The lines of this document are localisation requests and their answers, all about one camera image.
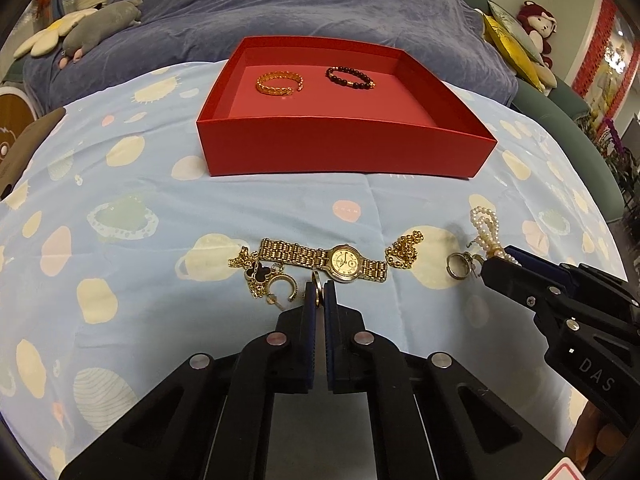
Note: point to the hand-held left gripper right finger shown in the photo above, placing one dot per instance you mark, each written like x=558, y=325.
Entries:
x=330, y=320

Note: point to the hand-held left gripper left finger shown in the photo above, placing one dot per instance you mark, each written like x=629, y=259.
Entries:
x=311, y=320

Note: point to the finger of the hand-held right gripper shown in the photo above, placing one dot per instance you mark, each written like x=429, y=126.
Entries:
x=555, y=270
x=515, y=280

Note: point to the gold hoop earring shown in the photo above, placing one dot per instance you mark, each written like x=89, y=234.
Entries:
x=294, y=290

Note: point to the gold wristwatch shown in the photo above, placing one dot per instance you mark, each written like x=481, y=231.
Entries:
x=345, y=262

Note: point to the red cardboard box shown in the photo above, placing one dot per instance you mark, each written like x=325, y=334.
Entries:
x=350, y=145

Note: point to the person's right hand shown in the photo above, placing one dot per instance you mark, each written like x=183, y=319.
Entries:
x=585, y=430

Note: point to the green sofa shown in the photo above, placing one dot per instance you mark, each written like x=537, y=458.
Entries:
x=565, y=125

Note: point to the purple orchid plant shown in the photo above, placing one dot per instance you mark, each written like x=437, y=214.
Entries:
x=612, y=130

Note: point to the light blue planet-print cloth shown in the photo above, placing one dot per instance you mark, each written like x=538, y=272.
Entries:
x=150, y=210

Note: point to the yellow shiny cushion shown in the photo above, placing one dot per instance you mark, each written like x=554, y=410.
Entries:
x=515, y=55

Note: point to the red paper hanging decoration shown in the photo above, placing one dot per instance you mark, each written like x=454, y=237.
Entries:
x=607, y=50

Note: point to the gold bangle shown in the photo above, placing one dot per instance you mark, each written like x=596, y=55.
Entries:
x=265, y=89

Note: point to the silver grey cushion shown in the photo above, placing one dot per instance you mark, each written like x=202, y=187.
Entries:
x=510, y=20

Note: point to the red monkey plush toy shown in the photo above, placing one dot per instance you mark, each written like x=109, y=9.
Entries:
x=530, y=15

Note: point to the blue velvet sofa blanket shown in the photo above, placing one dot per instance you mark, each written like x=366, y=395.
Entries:
x=300, y=0

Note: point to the brown flat pad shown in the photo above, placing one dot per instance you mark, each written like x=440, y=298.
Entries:
x=30, y=150

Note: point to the grey plush toy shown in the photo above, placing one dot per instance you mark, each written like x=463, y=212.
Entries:
x=100, y=25

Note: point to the white round wooden-faced device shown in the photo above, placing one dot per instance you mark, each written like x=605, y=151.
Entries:
x=10, y=110

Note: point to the cream flower plush cushion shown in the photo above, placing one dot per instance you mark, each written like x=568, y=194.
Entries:
x=45, y=40

